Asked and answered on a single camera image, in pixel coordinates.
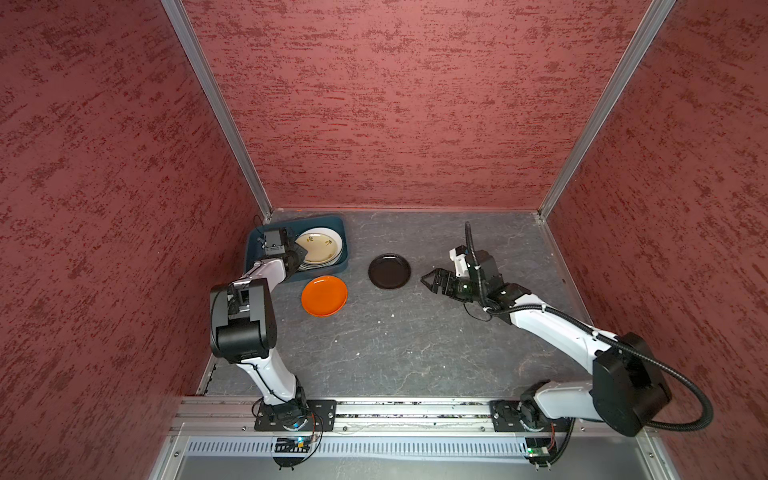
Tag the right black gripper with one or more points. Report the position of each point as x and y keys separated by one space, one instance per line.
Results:
x=439 y=273

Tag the right aluminium corner post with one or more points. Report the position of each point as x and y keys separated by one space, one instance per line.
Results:
x=637 y=47

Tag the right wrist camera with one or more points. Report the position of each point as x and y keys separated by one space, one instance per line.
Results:
x=458 y=256

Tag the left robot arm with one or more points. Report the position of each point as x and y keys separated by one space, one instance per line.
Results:
x=243 y=325

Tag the orange plate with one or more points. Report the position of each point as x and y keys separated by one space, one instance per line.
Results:
x=324 y=296

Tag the left circuit board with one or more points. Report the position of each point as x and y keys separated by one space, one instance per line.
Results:
x=292 y=446

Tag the white plate black flower outline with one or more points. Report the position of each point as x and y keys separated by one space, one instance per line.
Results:
x=305 y=266

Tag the right circuit board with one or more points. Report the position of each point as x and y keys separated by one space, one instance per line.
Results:
x=537 y=447

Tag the teal plastic bin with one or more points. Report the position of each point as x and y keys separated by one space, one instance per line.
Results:
x=296 y=227

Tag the circuit board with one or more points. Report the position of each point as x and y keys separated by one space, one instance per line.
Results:
x=292 y=446
x=537 y=447

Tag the aluminium corner post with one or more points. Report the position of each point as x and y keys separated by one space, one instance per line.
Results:
x=193 y=50
x=637 y=47

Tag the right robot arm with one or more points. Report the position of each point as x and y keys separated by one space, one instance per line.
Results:
x=627 y=386

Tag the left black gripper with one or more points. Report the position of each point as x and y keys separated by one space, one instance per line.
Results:
x=301 y=252

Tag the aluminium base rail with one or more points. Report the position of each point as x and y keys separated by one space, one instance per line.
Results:
x=356 y=416

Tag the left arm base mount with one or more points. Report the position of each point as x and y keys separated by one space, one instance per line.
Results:
x=313 y=416

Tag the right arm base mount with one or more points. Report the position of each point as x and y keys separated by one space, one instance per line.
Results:
x=507 y=416

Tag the left aluminium corner post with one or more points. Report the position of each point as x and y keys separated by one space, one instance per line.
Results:
x=193 y=50

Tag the pale yellow plate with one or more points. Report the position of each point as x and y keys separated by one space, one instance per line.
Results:
x=320 y=244

